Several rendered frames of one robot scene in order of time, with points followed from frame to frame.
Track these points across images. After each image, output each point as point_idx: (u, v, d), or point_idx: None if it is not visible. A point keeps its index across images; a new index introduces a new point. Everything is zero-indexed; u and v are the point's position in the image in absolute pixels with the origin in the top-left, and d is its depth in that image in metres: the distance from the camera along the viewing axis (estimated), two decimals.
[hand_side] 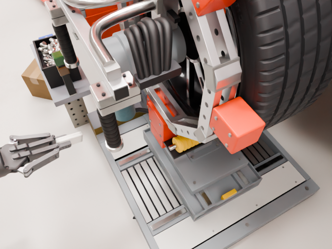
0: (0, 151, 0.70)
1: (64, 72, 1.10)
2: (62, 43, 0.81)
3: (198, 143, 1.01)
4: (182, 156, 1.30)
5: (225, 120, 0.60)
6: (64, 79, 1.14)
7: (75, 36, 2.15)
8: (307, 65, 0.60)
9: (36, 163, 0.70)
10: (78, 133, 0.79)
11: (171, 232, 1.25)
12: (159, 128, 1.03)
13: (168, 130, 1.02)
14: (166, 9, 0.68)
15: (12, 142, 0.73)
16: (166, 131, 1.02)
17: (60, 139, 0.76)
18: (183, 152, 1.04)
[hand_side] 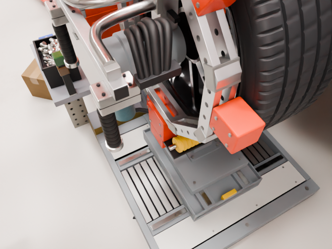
0: None
1: (64, 72, 1.10)
2: (62, 43, 0.81)
3: (198, 143, 1.01)
4: (182, 156, 1.30)
5: (225, 120, 0.60)
6: (64, 79, 1.14)
7: (75, 36, 2.15)
8: (310, 41, 0.57)
9: None
10: None
11: (171, 232, 1.25)
12: (159, 128, 1.03)
13: (168, 130, 1.02)
14: (166, 9, 0.68)
15: None
16: (166, 131, 1.02)
17: None
18: (183, 152, 1.04)
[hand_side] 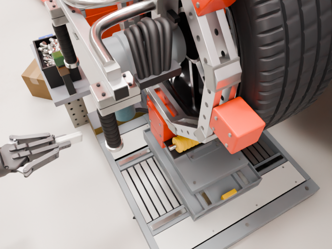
0: (0, 151, 0.70)
1: (64, 72, 1.10)
2: (62, 43, 0.81)
3: (198, 143, 1.01)
4: (182, 156, 1.30)
5: (225, 120, 0.60)
6: (64, 79, 1.14)
7: (75, 36, 2.15)
8: (310, 41, 0.57)
9: (36, 163, 0.70)
10: (78, 133, 0.79)
11: (171, 232, 1.25)
12: (159, 128, 1.03)
13: (168, 130, 1.02)
14: (166, 9, 0.68)
15: (11, 142, 0.73)
16: (166, 131, 1.02)
17: (60, 139, 0.76)
18: (183, 152, 1.04)
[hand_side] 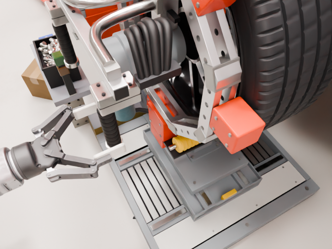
0: None
1: (64, 72, 1.10)
2: (62, 43, 0.81)
3: (198, 143, 1.01)
4: (182, 156, 1.30)
5: (225, 120, 0.60)
6: (64, 79, 1.14)
7: (75, 36, 2.15)
8: (310, 41, 0.57)
9: (47, 127, 0.67)
10: (122, 150, 0.63)
11: (171, 232, 1.25)
12: (159, 128, 1.03)
13: (168, 130, 1.02)
14: (166, 9, 0.68)
15: (52, 172, 0.59)
16: (166, 131, 1.02)
17: None
18: (183, 152, 1.04)
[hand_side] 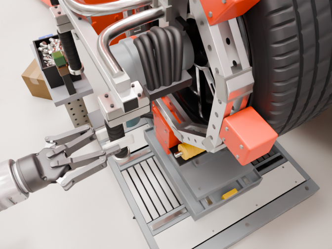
0: None
1: (64, 72, 1.10)
2: (67, 50, 0.80)
3: (205, 149, 0.99)
4: None
5: (236, 131, 0.58)
6: (64, 79, 1.14)
7: (75, 36, 2.15)
8: (324, 50, 0.55)
9: (63, 140, 0.65)
10: (130, 142, 0.65)
11: (171, 232, 1.25)
12: (165, 135, 1.02)
13: (173, 137, 1.00)
14: (175, 16, 0.66)
15: (63, 181, 0.58)
16: (172, 138, 1.00)
17: None
18: (189, 159, 1.03)
